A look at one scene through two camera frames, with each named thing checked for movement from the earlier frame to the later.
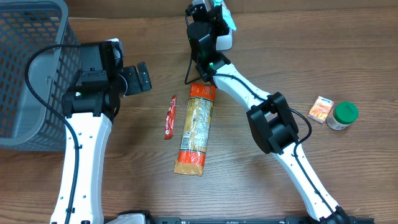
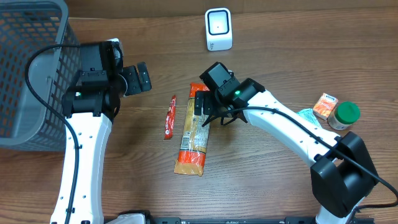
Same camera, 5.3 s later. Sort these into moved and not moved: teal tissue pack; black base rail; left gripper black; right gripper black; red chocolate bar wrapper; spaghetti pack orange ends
Moved: right gripper black; teal tissue pack
Not moved: left gripper black; black base rail; spaghetti pack orange ends; red chocolate bar wrapper
